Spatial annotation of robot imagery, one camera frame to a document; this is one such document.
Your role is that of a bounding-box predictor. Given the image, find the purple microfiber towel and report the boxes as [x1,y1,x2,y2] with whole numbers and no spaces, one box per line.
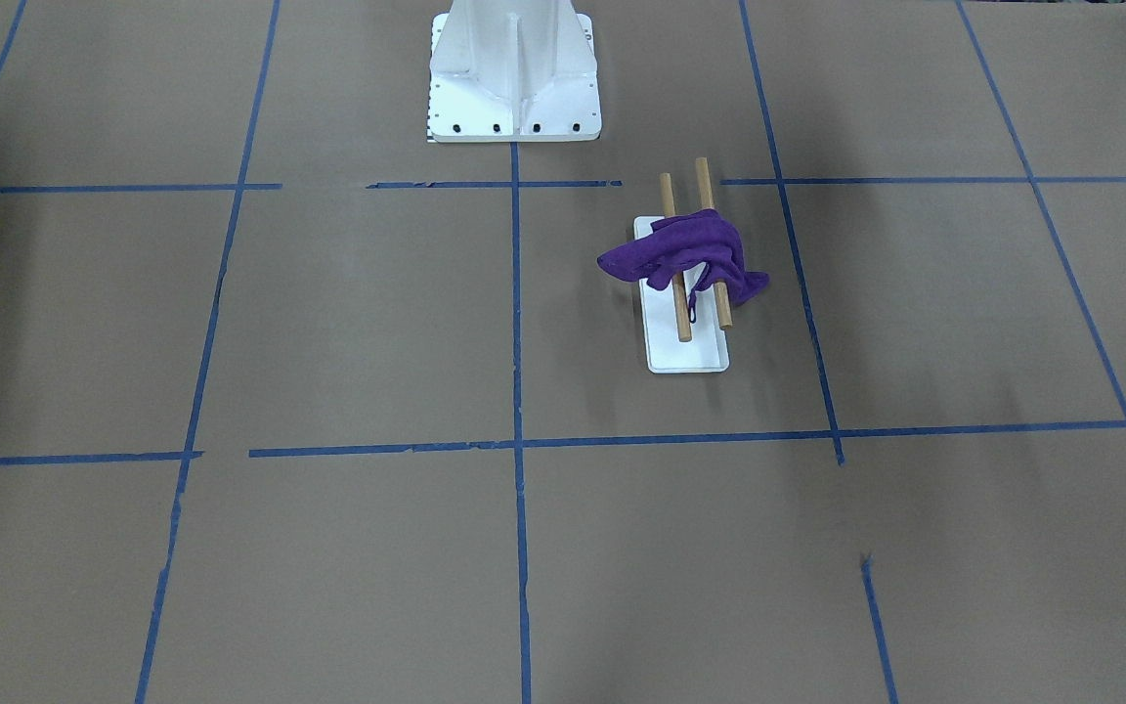
[597,208,770,322]

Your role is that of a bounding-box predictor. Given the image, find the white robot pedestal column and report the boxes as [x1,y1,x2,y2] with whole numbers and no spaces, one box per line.
[426,1,604,144]

